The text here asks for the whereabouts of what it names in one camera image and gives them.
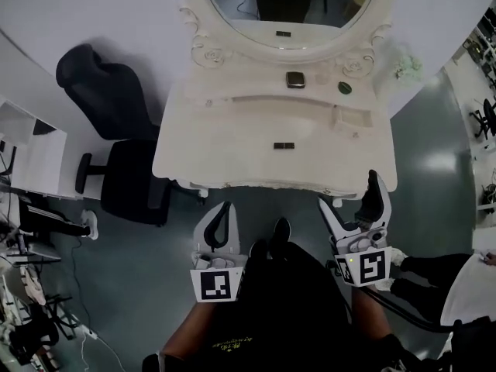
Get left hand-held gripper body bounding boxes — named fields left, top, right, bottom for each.
left=189, top=246, right=249, bottom=304

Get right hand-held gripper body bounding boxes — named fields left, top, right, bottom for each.
left=328, top=222, right=393, bottom=288

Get white ornate vanity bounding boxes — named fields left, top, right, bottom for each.
left=151, top=0, right=399, bottom=208

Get black square makeup compact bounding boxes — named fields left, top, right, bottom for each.
left=285, top=71, right=307, bottom=90

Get person's right forearm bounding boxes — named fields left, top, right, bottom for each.
left=350, top=284, right=393, bottom=349

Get person's left forearm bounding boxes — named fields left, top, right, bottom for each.
left=160, top=299, right=242, bottom=363

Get oval vanity mirror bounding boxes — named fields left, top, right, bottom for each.
left=201, top=0, right=379, bottom=50

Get person's black shoe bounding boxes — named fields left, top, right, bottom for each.
left=250, top=239, right=269, bottom=262
left=272, top=217, right=292, bottom=255

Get person's black clothing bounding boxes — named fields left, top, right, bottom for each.
left=195, top=241, right=352, bottom=372

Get small black office chair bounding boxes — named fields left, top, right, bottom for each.
left=468, top=98, right=496, bottom=141

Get white artificial flowers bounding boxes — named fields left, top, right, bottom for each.
left=393, top=52, right=424, bottom=80

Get white desk cabinet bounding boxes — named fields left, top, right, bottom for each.
left=0, top=94, right=69, bottom=201

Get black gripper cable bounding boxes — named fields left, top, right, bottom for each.
left=362, top=284, right=464, bottom=332

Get black floor cable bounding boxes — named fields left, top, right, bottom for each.
left=69, top=234, right=98, bottom=336

